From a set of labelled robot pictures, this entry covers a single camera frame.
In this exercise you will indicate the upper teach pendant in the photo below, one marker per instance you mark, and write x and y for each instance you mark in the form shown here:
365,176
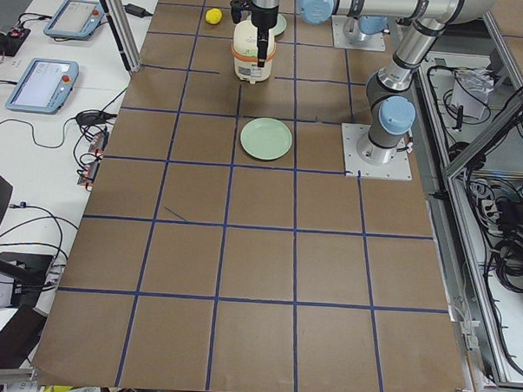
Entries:
75,19

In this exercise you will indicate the teach pendant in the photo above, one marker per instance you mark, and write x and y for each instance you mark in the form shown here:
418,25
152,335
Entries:
44,86
75,19

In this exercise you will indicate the white rice cooker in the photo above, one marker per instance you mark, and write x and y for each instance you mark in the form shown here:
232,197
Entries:
245,53

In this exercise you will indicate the green plate near arm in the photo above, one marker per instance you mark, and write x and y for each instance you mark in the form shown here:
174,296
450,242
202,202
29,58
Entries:
266,138
279,25

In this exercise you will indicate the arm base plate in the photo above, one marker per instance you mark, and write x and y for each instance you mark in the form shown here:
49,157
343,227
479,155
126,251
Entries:
364,160
363,33

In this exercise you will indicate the aluminium frame post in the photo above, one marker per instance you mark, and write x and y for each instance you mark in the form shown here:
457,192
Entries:
122,33

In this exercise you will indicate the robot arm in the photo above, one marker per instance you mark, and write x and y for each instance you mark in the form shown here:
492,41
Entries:
392,114

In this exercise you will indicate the white crumpled paper bag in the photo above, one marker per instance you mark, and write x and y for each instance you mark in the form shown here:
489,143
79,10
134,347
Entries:
471,91

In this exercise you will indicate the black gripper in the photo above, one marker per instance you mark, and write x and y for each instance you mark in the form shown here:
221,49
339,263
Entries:
263,13

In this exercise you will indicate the black power adapter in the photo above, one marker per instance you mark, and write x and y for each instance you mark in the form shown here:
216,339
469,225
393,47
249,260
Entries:
134,10

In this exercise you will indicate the lower teach pendant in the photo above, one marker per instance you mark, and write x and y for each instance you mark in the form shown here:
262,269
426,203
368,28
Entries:
44,86

